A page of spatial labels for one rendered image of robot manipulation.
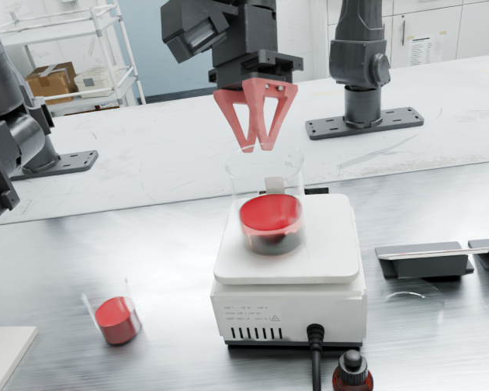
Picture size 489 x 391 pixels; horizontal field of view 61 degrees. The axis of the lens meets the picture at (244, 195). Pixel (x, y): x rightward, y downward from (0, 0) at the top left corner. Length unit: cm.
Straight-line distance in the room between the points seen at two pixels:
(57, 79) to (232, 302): 234
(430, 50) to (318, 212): 263
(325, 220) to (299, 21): 298
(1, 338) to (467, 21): 290
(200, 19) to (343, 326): 32
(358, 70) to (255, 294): 44
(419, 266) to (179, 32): 33
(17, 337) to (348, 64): 58
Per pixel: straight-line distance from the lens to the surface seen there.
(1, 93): 50
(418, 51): 297
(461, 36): 306
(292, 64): 47
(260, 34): 47
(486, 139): 75
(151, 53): 339
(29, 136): 52
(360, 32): 70
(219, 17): 46
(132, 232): 59
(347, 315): 36
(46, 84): 264
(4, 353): 50
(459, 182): 63
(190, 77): 339
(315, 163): 67
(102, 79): 251
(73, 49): 355
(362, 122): 76
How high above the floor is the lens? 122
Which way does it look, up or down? 32 degrees down
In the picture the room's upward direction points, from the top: 9 degrees counter-clockwise
